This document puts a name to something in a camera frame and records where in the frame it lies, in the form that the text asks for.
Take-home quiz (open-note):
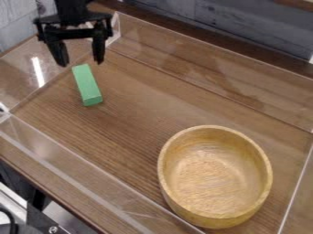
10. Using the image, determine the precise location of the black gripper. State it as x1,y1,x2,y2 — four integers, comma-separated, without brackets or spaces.
34,0,113,67

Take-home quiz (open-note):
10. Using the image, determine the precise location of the green rectangular block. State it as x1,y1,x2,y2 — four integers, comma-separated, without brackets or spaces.
72,64,103,106

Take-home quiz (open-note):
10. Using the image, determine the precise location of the light wooden bowl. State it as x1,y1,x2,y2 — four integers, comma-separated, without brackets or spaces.
158,125,274,229

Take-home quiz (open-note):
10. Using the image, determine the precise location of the clear acrylic enclosure wall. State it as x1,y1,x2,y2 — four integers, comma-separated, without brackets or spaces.
0,16,313,234

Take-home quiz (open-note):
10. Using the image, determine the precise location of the black metal bracket with bolt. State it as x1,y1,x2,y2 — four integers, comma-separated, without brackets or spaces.
26,205,71,234

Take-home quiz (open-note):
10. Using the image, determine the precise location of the black cable lower left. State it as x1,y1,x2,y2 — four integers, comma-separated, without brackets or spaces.
0,207,20,234

